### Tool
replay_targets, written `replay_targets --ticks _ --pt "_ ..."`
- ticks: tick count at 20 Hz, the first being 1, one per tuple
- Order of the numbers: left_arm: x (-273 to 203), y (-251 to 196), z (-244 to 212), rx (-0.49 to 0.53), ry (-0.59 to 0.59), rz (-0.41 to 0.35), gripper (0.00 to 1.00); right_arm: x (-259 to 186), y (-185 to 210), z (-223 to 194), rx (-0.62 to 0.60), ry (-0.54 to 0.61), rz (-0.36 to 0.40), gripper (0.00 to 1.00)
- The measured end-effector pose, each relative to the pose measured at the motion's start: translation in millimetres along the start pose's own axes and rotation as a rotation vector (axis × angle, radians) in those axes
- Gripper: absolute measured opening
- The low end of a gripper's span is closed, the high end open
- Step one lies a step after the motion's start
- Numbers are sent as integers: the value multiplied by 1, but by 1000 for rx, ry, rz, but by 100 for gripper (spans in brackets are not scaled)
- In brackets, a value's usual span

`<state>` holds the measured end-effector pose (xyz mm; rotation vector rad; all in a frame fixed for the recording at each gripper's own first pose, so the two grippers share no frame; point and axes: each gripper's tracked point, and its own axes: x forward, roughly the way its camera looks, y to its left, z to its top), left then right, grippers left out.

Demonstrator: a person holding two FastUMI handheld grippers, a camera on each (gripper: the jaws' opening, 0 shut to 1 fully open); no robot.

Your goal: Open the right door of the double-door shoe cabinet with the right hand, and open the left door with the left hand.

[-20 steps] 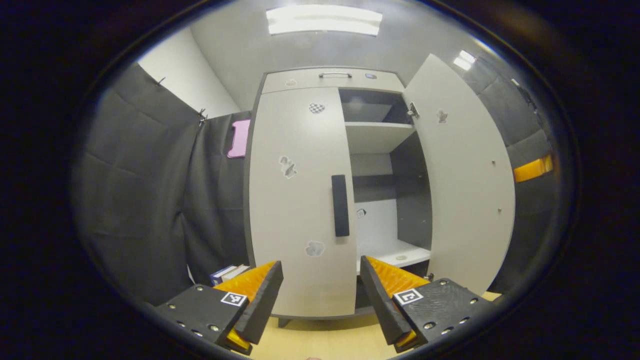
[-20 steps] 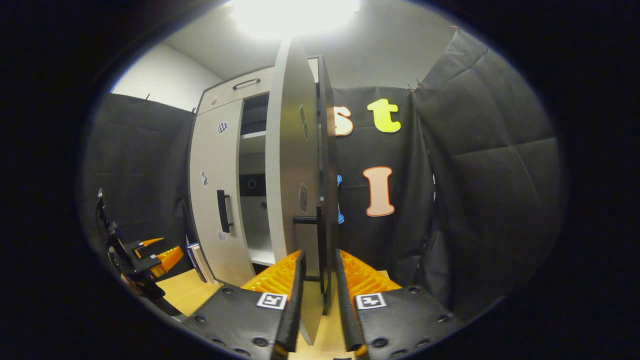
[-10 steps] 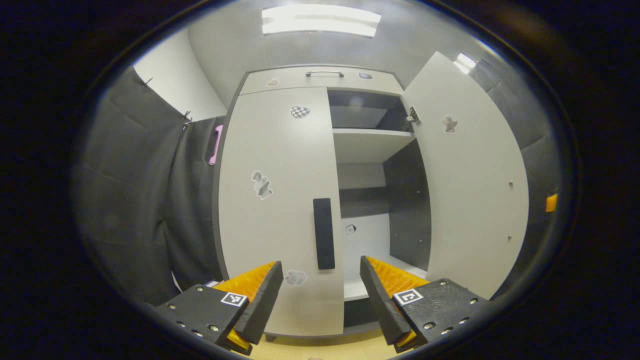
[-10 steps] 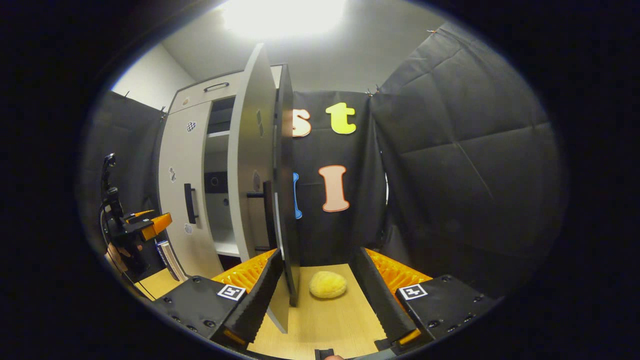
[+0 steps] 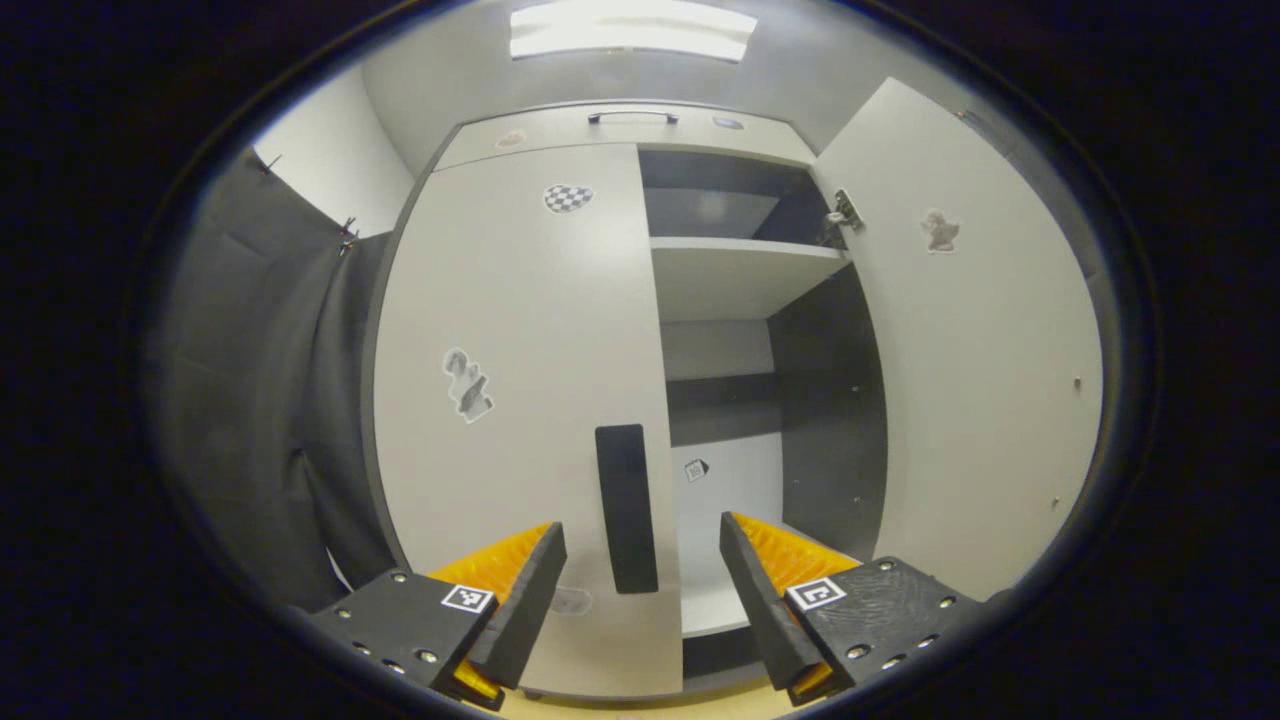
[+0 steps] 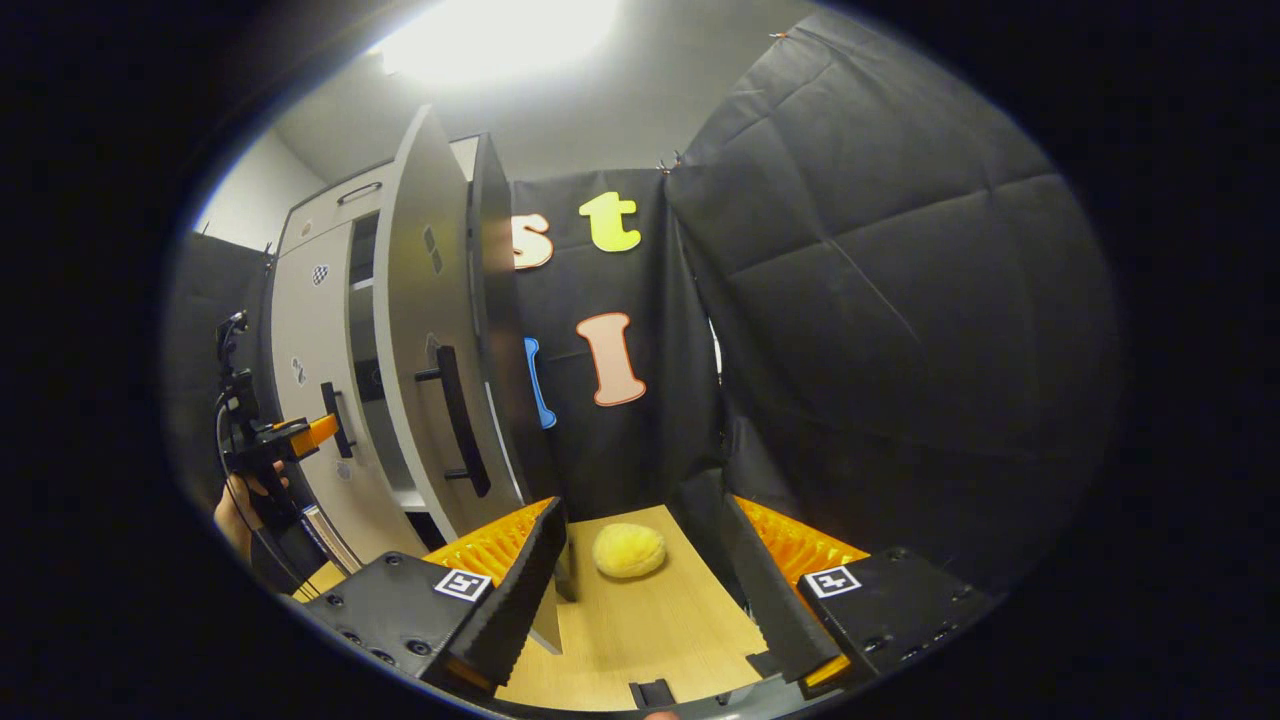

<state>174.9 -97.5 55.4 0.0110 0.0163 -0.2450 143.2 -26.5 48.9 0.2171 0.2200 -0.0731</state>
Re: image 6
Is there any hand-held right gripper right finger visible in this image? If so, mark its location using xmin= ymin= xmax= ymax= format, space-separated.
xmin=722 ymin=494 xmax=996 ymax=701

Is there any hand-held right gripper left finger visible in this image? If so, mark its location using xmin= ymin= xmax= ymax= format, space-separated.
xmin=300 ymin=497 xmax=569 ymax=696

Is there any cabinet door with checkered sticker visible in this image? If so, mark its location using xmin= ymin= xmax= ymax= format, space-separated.
xmin=268 ymin=222 xmax=401 ymax=571

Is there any cabinet door with square stickers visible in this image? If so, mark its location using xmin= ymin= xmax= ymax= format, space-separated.
xmin=373 ymin=104 xmax=566 ymax=656

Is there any grey double-door shoe cabinet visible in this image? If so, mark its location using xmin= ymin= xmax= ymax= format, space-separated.
xmin=262 ymin=133 xmax=546 ymax=561

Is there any black backdrop cloth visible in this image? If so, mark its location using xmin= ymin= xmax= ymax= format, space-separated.
xmin=165 ymin=10 xmax=1121 ymax=601

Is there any large ceiling light panel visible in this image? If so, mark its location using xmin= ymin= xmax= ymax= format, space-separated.
xmin=375 ymin=0 xmax=621 ymax=86

